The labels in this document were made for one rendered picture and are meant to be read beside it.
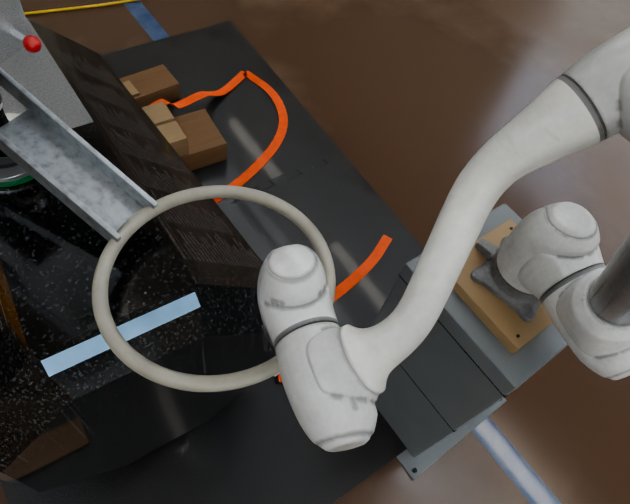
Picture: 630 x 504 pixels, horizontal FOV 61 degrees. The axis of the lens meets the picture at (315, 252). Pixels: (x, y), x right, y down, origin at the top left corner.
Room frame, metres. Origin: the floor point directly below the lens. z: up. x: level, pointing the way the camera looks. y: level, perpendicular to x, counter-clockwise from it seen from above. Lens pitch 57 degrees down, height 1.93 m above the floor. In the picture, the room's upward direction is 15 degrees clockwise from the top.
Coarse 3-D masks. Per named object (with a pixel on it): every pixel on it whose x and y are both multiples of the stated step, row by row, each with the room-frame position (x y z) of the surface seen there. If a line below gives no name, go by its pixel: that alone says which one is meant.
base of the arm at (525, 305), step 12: (480, 240) 0.86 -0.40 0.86; (504, 240) 0.90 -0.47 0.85; (480, 252) 0.84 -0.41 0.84; (492, 252) 0.83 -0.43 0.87; (492, 264) 0.80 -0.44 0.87; (480, 276) 0.76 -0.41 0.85; (492, 276) 0.77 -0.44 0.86; (492, 288) 0.74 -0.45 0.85; (504, 288) 0.74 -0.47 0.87; (504, 300) 0.72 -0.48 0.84; (516, 300) 0.72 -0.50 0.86; (528, 300) 0.72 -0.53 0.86; (516, 312) 0.70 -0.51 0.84; (528, 312) 0.70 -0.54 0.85
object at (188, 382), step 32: (192, 192) 0.71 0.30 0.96; (224, 192) 0.73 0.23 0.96; (256, 192) 0.74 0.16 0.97; (128, 224) 0.58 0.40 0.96; (320, 256) 0.61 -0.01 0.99; (96, 288) 0.42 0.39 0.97; (96, 320) 0.36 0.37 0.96; (128, 352) 0.31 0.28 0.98; (160, 384) 0.27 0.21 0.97; (192, 384) 0.28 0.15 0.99; (224, 384) 0.29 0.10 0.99
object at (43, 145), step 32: (32, 96) 0.76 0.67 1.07; (0, 128) 0.69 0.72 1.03; (32, 128) 0.72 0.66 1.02; (64, 128) 0.72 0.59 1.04; (32, 160) 0.62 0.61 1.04; (64, 160) 0.68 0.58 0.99; (96, 160) 0.69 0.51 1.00; (64, 192) 0.59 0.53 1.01; (96, 192) 0.64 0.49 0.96; (128, 192) 0.66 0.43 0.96; (96, 224) 0.55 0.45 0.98
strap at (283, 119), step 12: (240, 72) 2.23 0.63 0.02; (228, 84) 2.12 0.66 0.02; (264, 84) 2.19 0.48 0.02; (192, 96) 1.87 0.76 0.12; (204, 96) 1.90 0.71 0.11; (276, 96) 2.13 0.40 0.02; (276, 132) 1.88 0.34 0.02; (276, 144) 1.80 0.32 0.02; (264, 156) 1.71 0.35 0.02; (252, 168) 1.62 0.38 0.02; (240, 180) 1.53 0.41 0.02; (384, 240) 1.41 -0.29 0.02; (372, 252) 1.33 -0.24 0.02; (372, 264) 1.27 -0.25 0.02; (360, 276) 1.19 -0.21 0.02; (336, 288) 1.11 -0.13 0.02; (348, 288) 1.12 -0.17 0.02
